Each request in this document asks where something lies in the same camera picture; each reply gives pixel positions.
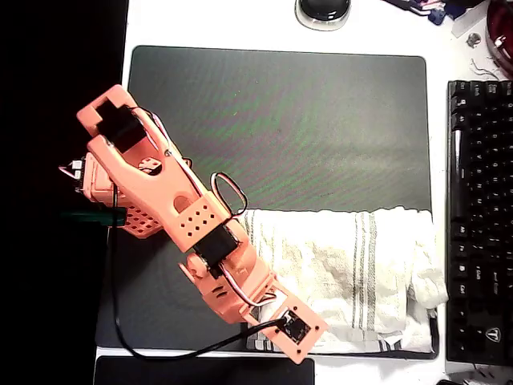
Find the white striped towel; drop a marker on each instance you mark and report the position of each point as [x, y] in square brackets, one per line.
[320, 260]

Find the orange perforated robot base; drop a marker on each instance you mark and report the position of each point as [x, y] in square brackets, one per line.
[138, 222]

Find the white gripper servo lead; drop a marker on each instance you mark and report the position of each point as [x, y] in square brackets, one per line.
[240, 294]

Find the black rectangular pad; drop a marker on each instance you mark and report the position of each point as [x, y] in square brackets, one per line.
[200, 373]

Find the green table clamp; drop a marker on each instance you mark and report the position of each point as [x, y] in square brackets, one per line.
[100, 216]

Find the black desk mat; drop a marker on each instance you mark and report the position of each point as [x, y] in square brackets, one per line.
[280, 120]

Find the black keyboard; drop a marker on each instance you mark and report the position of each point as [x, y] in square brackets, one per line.
[481, 200]

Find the black computer mouse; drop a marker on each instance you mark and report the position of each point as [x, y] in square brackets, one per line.
[320, 12]

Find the blue plastic part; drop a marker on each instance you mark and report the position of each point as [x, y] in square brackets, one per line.
[437, 16]

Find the small metal part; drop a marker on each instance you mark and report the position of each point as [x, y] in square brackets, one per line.
[473, 39]

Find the red round container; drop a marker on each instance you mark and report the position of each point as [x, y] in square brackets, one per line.
[501, 24]

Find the orange mounted camera module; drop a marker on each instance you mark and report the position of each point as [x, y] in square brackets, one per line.
[288, 349]

